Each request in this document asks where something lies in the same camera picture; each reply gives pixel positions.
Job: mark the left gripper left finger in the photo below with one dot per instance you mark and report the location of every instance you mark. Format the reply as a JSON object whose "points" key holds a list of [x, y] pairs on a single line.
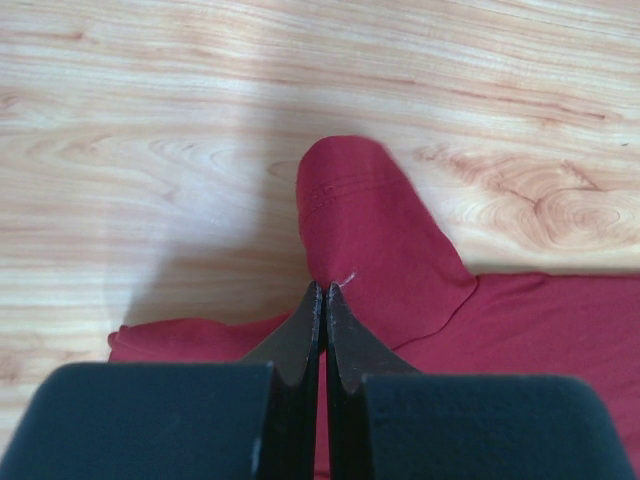
{"points": [[250, 419]]}

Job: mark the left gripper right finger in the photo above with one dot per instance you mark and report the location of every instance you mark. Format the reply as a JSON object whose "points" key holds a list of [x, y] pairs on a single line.
{"points": [[387, 420]]}

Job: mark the dark red t shirt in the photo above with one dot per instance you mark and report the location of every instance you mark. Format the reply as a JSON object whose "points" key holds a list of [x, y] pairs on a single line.
{"points": [[365, 229]]}

